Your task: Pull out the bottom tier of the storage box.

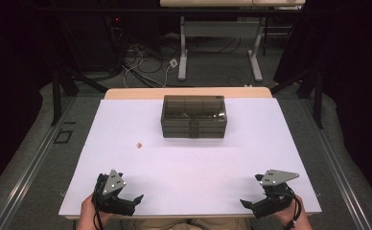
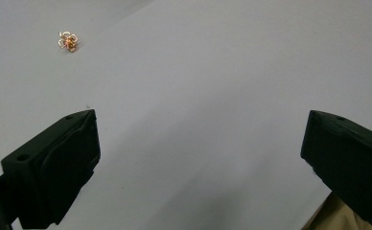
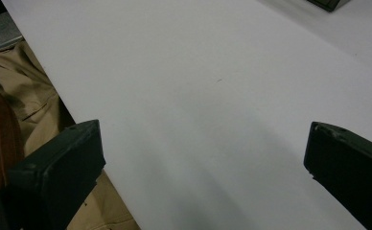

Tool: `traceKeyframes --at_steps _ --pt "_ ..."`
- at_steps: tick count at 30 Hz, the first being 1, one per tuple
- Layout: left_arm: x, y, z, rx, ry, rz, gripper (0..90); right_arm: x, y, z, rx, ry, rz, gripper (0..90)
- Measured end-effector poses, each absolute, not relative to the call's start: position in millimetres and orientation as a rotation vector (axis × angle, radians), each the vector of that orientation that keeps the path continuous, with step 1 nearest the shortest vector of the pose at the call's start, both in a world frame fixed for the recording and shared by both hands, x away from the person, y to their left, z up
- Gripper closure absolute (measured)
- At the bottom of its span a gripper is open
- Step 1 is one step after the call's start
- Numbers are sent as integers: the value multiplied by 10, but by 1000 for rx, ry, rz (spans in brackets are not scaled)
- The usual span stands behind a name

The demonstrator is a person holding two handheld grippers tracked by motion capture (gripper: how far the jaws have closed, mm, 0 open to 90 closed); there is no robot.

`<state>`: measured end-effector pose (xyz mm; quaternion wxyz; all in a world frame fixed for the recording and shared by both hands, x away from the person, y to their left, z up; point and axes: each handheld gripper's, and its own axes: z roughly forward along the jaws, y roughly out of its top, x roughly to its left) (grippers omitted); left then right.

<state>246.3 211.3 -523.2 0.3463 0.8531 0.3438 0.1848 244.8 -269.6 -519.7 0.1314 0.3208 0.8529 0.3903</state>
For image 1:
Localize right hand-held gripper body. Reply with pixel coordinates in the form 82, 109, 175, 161
254, 169, 301, 219

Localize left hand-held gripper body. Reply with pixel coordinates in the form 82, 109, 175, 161
92, 169, 137, 217

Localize smoky plastic drawer box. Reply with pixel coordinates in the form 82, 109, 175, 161
160, 94, 228, 139

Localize person's right hand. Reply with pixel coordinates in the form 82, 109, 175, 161
271, 195, 307, 226

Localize person's left hand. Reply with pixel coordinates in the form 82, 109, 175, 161
80, 194, 115, 226

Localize person's tan pants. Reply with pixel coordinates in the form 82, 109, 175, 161
127, 218, 253, 230

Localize white table mat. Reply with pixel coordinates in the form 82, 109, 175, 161
58, 97, 323, 218

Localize black metal stand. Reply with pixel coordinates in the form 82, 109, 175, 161
269, 63, 324, 130
50, 18, 109, 127

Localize power strip with red light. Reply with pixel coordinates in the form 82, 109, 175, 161
109, 14, 124, 33

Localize white desk with legs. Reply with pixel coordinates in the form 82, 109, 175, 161
159, 0, 307, 82

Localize black metal crossbar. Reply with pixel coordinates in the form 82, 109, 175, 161
30, 7, 338, 15

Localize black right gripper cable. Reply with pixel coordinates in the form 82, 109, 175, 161
282, 186, 304, 230

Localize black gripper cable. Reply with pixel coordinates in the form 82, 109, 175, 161
282, 186, 304, 230
93, 209, 105, 230

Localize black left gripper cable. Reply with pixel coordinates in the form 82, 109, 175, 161
93, 209, 105, 230

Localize aluminium floor rail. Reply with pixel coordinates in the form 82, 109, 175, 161
0, 95, 77, 230
297, 95, 372, 230

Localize tangle of floor cables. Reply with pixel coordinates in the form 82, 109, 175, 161
110, 25, 179, 89

